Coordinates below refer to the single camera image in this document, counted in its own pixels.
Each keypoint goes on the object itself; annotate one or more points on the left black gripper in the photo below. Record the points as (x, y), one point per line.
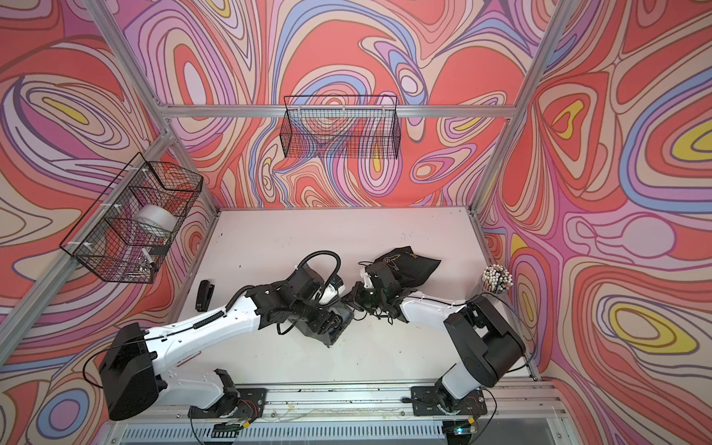
(324, 314)

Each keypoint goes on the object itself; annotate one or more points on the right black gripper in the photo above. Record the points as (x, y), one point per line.
(354, 296)

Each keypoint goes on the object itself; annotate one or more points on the black hair dryer pouch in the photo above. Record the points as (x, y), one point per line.
(409, 268)

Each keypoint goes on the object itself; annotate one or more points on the grey hair dryer pouch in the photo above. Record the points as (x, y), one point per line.
(325, 324)

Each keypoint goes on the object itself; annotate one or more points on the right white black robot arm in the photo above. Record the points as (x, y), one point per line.
(487, 345)

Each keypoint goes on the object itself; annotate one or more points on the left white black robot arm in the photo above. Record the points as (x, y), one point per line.
(141, 367)

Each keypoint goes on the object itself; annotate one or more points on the metal cup of pencils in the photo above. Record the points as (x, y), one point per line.
(496, 279)

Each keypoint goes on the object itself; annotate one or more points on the silver tape roll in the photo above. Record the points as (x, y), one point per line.
(155, 220)

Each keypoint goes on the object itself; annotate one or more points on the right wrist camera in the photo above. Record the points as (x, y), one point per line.
(366, 278)

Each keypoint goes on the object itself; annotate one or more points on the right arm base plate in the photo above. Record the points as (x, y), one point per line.
(432, 401)

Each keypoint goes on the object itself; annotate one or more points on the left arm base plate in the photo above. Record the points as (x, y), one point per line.
(242, 404)

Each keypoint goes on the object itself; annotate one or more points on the back black wire basket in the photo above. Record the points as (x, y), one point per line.
(341, 127)

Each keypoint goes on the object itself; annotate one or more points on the black wire basket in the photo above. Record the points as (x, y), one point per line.
(341, 127)
(128, 232)

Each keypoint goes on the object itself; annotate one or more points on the left black wire basket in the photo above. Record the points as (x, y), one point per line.
(128, 232)

